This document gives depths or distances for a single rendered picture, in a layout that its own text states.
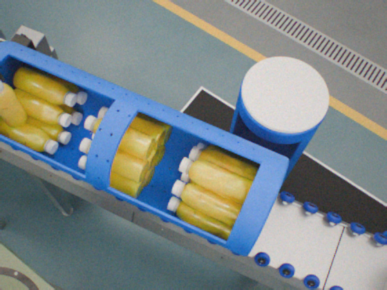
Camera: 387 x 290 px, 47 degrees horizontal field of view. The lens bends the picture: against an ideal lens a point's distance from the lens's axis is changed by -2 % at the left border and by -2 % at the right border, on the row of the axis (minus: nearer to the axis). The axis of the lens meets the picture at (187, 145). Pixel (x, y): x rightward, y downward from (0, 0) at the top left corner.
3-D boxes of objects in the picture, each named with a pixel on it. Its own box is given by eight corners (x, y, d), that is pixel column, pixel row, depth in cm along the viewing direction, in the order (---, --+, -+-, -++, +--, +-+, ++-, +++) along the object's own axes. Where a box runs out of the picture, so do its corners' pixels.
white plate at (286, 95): (242, 52, 146) (241, 55, 147) (241, 128, 135) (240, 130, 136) (325, 59, 146) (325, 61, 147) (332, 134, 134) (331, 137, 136)
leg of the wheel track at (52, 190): (69, 217, 228) (34, 174, 170) (59, 213, 228) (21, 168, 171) (75, 208, 230) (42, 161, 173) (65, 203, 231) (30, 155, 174)
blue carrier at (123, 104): (242, 262, 128) (254, 250, 101) (-11, 141, 142) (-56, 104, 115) (278, 175, 137) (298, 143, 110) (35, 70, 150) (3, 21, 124)
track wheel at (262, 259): (271, 259, 124) (273, 255, 125) (257, 252, 124) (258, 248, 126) (265, 270, 126) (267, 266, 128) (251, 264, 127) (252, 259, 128)
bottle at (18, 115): (3, 111, 131) (-20, 79, 115) (25, 105, 132) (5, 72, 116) (7, 131, 129) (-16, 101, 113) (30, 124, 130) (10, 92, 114)
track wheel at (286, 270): (296, 271, 122) (298, 266, 124) (282, 264, 123) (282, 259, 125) (290, 282, 125) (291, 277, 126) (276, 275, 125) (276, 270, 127)
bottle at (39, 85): (20, 62, 129) (70, 84, 127) (30, 70, 136) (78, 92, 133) (8, 83, 128) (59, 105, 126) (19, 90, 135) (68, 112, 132)
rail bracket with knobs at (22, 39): (26, 75, 157) (17, 59, 148) (10, 68, 158) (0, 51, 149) (41, 54, 161) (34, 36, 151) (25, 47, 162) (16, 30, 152)
